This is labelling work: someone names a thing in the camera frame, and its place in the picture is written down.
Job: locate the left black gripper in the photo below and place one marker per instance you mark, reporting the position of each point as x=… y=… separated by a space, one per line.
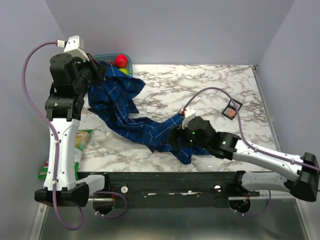
x=98 y=69

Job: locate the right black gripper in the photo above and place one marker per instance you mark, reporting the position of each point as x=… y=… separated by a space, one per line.
x=177 y=132

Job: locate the blue plaid shirt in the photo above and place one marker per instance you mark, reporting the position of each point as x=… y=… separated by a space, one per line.
x=112 y=101

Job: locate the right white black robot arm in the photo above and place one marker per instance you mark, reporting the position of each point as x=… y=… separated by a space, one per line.
x=294 y=174

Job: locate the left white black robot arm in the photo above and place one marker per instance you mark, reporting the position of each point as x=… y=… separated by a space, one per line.
x=72 y=77

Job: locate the open brooch box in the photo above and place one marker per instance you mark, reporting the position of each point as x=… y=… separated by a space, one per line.
x=230 y=111

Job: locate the red apple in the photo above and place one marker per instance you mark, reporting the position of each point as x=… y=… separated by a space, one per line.
x=121 y=61

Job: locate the clear teal fruit container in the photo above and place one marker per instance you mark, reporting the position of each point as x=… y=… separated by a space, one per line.
x=109 y=60

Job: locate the green lime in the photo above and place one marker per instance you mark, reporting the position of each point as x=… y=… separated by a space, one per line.
x=124 y=70

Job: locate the green red snack bag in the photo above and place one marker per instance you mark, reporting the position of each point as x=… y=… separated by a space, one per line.
x=82 y=138

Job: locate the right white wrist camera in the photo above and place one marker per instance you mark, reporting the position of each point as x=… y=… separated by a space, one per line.
x=188 y=114

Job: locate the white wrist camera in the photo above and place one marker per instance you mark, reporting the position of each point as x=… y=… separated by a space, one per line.
x=73 y=46
x=188 y=114

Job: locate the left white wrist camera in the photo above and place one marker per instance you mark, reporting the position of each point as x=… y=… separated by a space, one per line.
x=73 y=46

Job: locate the black front mounting rail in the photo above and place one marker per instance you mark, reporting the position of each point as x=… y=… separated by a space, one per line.
x=168 y=190

